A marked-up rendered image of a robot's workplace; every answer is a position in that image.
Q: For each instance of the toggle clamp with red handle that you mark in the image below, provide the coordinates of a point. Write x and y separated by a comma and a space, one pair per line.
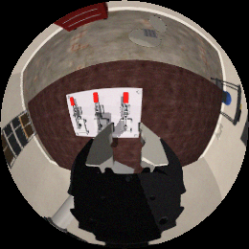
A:
98, 109
77, 111
125, 109

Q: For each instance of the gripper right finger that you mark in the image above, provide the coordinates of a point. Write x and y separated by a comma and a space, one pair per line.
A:
159, 157

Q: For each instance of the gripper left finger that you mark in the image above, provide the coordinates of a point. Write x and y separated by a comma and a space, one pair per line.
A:
96, 155

